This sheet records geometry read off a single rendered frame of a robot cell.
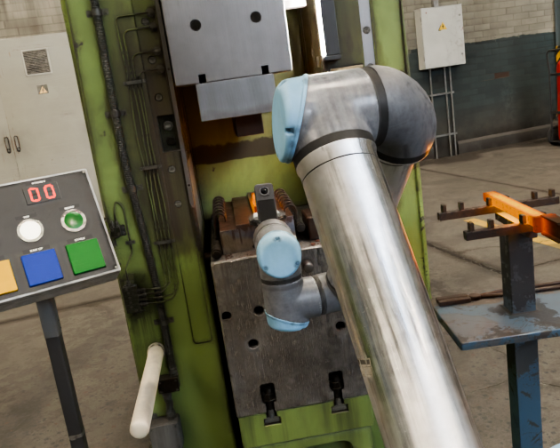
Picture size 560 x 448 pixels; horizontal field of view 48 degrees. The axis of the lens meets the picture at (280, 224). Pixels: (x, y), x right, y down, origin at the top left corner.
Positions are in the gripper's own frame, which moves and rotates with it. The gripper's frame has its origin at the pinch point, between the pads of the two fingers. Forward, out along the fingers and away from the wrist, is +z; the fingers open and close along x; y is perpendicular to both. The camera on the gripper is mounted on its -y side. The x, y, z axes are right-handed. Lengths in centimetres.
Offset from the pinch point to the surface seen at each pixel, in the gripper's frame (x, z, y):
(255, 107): 1.8, 3.1, -26.6
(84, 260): -44.3, -14.2, 1.7
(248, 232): -5.0, 2.9, 5.6
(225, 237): -11.3, 2.8, 6.1
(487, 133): 355, 686, 88
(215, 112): -8.5, 3.1, -26.7
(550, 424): 93, 36, 103
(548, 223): 58, -36, 5
